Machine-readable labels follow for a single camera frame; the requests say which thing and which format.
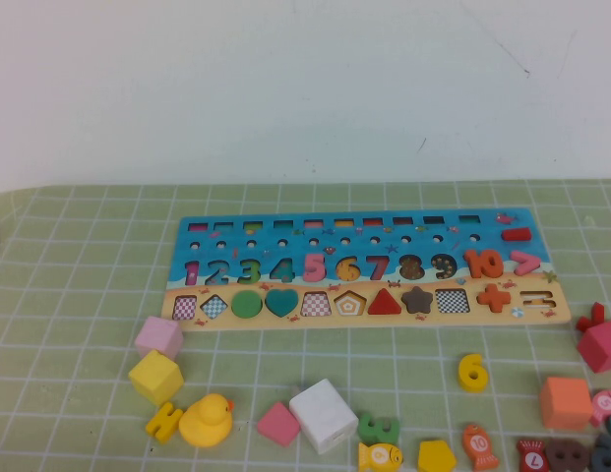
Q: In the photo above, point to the yellow number six piece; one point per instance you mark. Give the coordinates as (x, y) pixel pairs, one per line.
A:
(465, 369)

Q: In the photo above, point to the colourful wooden puzzle board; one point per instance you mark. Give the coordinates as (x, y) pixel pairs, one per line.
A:
(295, 246)

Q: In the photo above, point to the pink number five piece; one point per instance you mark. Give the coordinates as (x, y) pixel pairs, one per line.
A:
(319, 270)

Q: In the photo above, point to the green number three piece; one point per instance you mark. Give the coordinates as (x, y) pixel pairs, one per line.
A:
(253, 277)
(369, 429)

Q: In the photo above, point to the teal heart piece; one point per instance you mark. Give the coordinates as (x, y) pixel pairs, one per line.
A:
(281, 302)

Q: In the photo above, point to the green circle piece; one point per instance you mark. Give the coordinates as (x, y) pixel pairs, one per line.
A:
(246, 304)

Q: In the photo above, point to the red triangle piece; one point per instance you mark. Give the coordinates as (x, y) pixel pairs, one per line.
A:
(384, 306)

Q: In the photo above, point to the brown star piece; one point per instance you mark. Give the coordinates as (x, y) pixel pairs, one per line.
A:
(416, 301)

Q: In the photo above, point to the orange number ten piece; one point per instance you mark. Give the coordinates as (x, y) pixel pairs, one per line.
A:
(472, 265)

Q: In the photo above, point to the pink diamond piece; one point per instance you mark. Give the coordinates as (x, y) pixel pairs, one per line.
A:
(279, 425)

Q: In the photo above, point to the orange plus sign piece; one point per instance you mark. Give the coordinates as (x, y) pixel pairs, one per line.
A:
(493, 298)

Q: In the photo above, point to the red minus sign piece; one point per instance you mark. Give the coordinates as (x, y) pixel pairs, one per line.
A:
(516, 234)

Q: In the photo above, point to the pink greater-than sign piece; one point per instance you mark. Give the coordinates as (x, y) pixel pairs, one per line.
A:
(531, 262)

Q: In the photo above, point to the yellow fish piece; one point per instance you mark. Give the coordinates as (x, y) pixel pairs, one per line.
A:
(379, 457)

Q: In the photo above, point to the yellow letter H piece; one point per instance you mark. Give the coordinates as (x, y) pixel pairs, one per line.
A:
(162, 423)

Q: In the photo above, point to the yellow pentagon piece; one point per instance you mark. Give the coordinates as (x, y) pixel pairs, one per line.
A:
(435, 459)

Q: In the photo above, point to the orange fish piece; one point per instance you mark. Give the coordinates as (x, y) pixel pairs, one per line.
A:
(479, 447)

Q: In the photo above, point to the red letter Y piece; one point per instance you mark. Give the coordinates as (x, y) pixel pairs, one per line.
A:
(597, 314)

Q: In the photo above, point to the red fish piece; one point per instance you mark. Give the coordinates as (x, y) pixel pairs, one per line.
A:
(533, 459)

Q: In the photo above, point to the brown number eight piece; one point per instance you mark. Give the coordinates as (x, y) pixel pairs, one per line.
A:
(570, 446)

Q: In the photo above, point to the pink fish piece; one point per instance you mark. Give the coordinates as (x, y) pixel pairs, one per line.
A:
(605, 403)

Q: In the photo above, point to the dark blue number piece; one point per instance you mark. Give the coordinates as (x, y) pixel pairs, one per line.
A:
(600, 454)

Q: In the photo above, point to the green checked tablecloth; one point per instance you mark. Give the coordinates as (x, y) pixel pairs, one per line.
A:
(334, 364)

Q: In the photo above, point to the pink wooden cube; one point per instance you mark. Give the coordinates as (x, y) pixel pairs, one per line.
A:
(160, 334)

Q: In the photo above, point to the white plastic block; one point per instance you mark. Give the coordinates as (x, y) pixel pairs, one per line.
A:
(322, 413)

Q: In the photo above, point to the yellow wooden cube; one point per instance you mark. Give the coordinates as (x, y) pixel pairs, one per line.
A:
(155, 376)

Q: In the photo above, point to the yellow rubber duck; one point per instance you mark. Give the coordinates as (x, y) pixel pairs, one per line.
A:
(204, 423)

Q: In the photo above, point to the orange wooden cube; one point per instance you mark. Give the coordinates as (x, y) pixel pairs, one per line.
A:
(566, 403)

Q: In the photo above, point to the red wooden block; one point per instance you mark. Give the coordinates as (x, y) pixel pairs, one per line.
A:
(600, 344)

